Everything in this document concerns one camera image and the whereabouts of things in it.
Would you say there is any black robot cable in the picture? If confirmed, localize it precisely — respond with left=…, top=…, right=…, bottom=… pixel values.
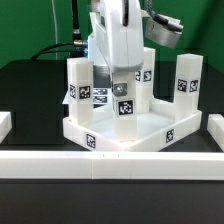
left=30, top=0, right=88, bottom=61

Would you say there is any marker tag sheet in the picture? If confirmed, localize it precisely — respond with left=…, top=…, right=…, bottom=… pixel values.
left=62, top=87, right=109, bottom=108

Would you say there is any white desk top tray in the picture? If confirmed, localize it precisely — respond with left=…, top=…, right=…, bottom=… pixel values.
left=63, top=99, right=202, bottom=152

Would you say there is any white front rail barrier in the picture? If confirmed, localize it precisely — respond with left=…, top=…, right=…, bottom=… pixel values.
left=0, top=151, right=224, bottom=180

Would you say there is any left white barrier block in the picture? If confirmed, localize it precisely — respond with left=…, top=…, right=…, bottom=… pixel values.
left=0, top=112, right=12, bottom=144

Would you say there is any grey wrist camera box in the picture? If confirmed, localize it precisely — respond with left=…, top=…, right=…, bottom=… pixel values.
left=145, top=18, right=183, bottom=48

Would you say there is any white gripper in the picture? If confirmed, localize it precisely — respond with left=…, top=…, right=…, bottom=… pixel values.
left=93, top=0, right=144, bottom=97

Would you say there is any right white barrier block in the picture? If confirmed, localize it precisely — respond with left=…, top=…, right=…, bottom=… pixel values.
left=207, top=114, right=224, bottom=152

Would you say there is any thin white cable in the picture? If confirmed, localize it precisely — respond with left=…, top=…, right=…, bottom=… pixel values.
left=50, top=0, right=59, bottom=61

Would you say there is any white barrier block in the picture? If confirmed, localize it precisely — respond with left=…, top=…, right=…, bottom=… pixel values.
left=0, top=112, right=12, bottom=144
left=207, top=114, right=224, bottom=152

